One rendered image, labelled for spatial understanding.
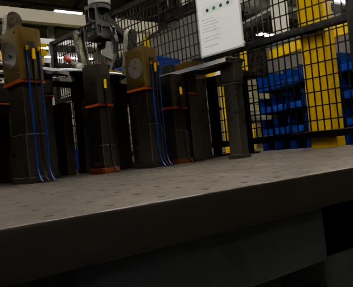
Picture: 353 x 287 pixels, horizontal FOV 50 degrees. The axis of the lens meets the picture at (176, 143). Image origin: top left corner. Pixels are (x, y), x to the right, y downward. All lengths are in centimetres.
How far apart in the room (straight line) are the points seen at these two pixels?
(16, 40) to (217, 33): 101
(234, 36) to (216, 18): 13
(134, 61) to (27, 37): 33
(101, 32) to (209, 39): 60
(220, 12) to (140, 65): 72
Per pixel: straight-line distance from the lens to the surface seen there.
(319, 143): 151
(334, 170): 48
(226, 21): 171
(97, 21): 131
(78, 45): 146
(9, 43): 95
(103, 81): 103
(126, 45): 117
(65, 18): 767
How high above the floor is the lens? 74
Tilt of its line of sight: 1 degrees up
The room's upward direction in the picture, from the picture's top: 6 degrees counter-clockwise
